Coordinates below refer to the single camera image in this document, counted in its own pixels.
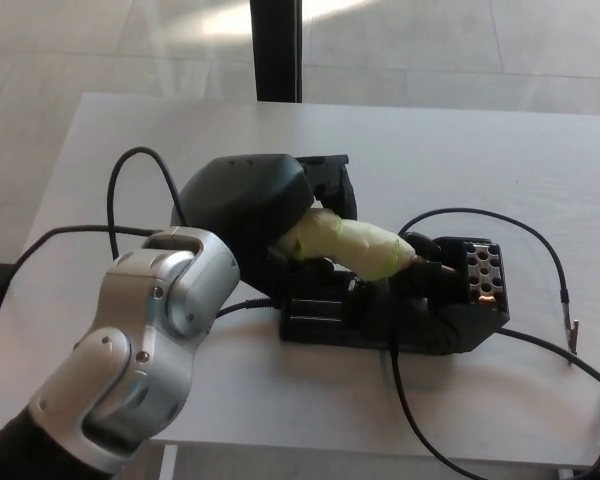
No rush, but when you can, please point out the black soldering iron base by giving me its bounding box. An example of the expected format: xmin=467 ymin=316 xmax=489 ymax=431
xmin=278 ymin=234 xmax=512 ymax=358

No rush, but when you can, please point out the black alligator clip lead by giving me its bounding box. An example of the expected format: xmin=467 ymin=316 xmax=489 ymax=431
xmin=387 ymin=344 xmax=600 ymax=480
xmin=397 ymin=207 xmax=581 ymax=357

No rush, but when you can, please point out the black vertical pillar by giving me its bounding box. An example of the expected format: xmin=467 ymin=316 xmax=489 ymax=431
xmin=249 ymin=0 xmax=304 ymax=104

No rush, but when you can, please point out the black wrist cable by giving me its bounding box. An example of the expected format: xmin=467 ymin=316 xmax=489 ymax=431
xmin=106 ymin=145 xmax=189 ymax=261

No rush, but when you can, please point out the black soldering iron cable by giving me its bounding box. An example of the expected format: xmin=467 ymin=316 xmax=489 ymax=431
xmin=0 ymin=225 xmax=165 ymax=301

